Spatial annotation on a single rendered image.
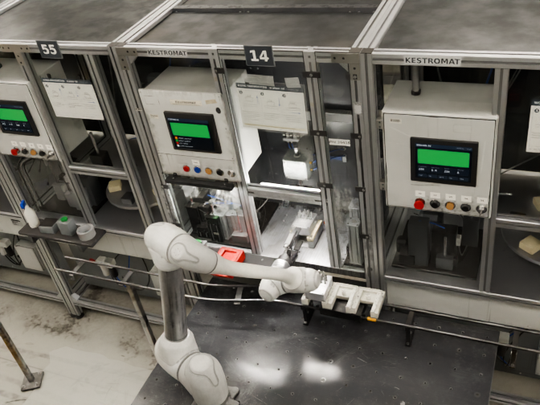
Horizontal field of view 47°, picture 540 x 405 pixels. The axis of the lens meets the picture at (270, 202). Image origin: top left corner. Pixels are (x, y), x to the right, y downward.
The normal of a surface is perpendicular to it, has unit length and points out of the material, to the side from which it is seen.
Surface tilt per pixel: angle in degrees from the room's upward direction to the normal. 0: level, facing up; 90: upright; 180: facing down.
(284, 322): 0
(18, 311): 0
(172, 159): 90
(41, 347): 0
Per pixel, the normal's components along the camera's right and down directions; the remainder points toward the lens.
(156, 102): -0.37, 0.60
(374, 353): -0.15, -0.79
